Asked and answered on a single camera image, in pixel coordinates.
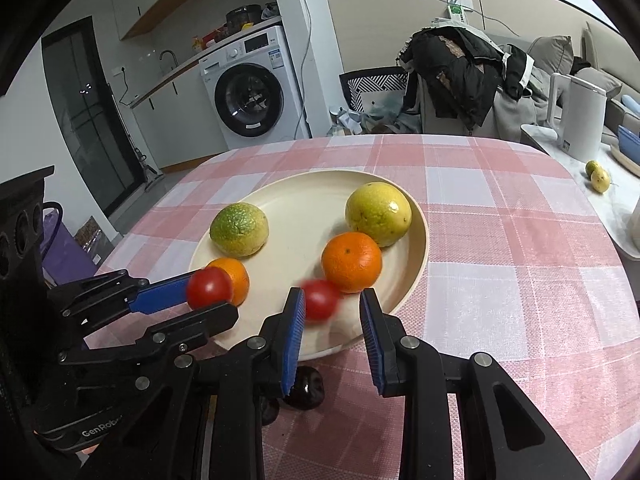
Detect black cooking pot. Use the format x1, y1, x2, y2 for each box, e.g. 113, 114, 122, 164
225, 5, 262, 31

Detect grey pillow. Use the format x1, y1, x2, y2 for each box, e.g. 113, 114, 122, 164
525, 35, 574, 78

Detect pink checked tablecloth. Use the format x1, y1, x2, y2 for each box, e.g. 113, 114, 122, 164
85, 135, 626, 480

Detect white kitchen cabinet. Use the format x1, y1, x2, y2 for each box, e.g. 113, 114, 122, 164
130, 52, 231, 171

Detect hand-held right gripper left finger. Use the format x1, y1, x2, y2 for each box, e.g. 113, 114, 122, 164
80, 287, 307, 480

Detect blue bowls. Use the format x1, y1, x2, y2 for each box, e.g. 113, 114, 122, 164
617, 125, 640, 161

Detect dark plum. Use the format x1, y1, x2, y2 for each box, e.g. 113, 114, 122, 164
285, 366, 326, 411

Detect cream round plate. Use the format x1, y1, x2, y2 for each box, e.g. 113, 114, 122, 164
188, 170, 430, 362

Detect beige side plate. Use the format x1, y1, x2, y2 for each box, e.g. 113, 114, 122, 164
610, 142, 640, 177

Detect green and white wall device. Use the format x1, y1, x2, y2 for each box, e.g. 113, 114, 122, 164
445, 0, 473, 23

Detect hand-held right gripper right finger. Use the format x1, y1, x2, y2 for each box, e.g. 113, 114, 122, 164
359, 288, 592, 480

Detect red tomato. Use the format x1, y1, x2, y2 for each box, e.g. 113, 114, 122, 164
187, 266, 234, 310
301, 280, 343, 322

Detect orange tangerine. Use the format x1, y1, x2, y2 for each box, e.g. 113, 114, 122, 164
321, 232, 383, 294
206, 257, 250, 307

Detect white electric kettle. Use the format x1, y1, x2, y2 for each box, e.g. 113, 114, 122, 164
547, 72, 607, 161

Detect white washing machine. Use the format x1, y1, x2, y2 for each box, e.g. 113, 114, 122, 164
198, 25, 307, 150

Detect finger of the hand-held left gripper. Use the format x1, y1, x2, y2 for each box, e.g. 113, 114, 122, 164
65, 301, 240, 377
47, 269, 196, 333

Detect grey garment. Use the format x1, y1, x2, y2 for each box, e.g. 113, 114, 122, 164
492, 67, 551, 141

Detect beige cup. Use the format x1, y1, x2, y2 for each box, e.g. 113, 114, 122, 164
622, 205, 640, 261

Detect beige sofa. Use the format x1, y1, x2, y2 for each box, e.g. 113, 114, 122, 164
520, 22, 640, 146

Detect yellow-green guava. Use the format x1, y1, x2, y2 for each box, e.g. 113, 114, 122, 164
209, 203, 270, 258
345, 182, 413, 248

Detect purple bag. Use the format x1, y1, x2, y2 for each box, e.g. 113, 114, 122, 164
40, 210, 96, 286

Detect dark glass door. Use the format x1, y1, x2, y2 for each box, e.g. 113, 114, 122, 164
41, 16, 138, 221

